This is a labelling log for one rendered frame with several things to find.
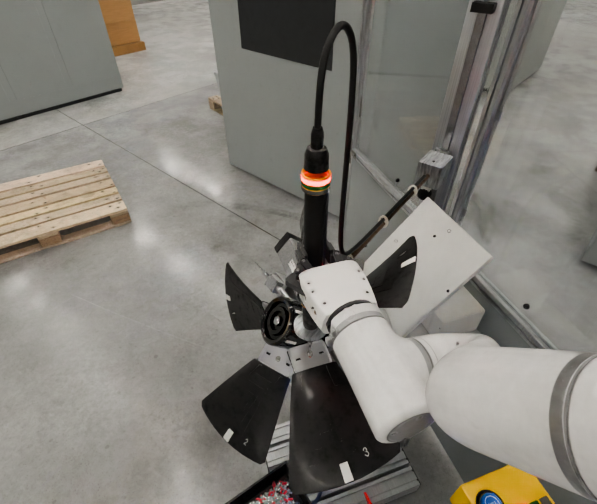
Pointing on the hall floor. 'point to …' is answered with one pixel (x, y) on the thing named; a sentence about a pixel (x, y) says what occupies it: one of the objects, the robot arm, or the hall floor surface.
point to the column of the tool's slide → (467, 88)
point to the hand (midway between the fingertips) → (314, 252)
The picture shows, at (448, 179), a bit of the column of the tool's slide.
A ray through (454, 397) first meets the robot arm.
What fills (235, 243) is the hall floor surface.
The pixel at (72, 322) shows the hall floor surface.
